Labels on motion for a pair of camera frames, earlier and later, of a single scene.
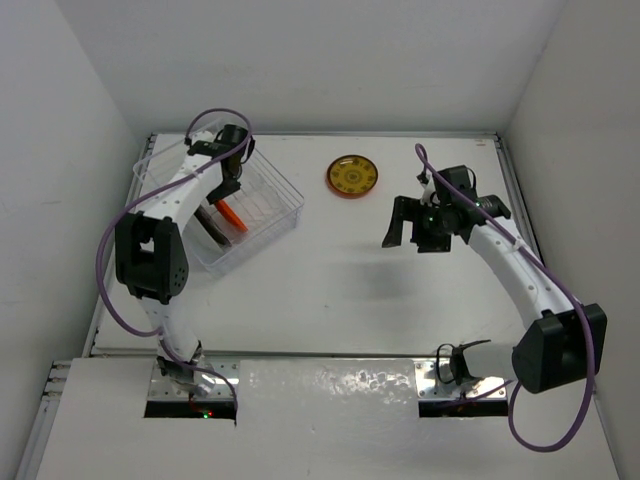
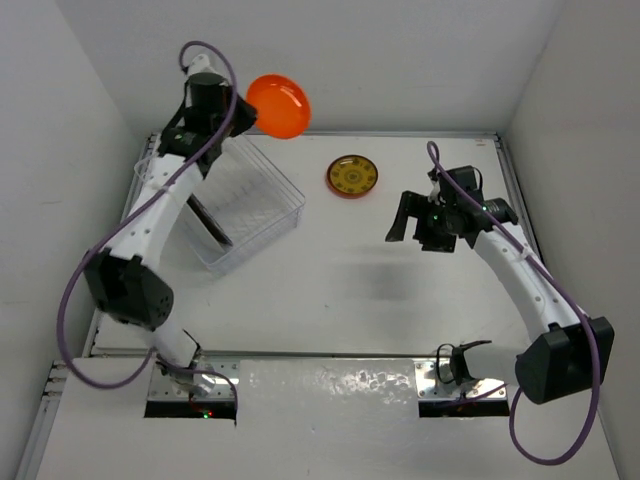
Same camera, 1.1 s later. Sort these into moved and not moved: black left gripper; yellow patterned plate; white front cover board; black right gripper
Moved: black left gripper
Not moved: black right gripper; yellow patterned plate; white front cover board
